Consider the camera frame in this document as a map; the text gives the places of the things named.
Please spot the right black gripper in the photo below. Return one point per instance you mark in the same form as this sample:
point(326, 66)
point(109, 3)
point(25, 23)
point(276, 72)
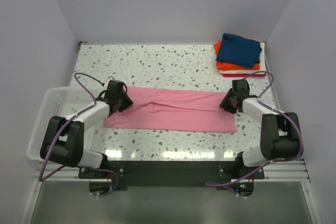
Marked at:
point(225, 105)

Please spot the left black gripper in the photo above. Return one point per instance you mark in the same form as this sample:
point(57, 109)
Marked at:
point(127, 102)

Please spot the pink t shirt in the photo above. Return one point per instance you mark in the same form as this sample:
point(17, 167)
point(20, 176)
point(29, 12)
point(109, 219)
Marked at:
point(173, 110)

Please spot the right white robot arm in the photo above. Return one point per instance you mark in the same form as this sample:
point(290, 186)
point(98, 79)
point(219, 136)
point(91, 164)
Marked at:
point(280, 135)

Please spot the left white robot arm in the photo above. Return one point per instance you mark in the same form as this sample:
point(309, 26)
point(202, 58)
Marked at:
point(63, 142)

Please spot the folded orange t shirt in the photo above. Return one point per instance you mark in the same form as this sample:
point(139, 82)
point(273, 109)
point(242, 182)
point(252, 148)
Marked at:
point(230, 66)

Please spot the folded red t shirt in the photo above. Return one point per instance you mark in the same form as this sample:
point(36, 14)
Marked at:
point(243, 75)

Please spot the folded blue t shirt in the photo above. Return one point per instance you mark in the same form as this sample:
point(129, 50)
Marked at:
point(238, 50)

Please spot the folded white t shirt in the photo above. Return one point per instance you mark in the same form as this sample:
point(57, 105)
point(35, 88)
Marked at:
point(262, 64)

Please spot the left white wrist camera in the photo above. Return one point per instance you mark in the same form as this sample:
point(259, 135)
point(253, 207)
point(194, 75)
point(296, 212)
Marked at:
point(108, 79)

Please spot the aluminium frame rail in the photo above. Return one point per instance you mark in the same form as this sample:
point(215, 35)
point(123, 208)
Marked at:
point(283, 169)

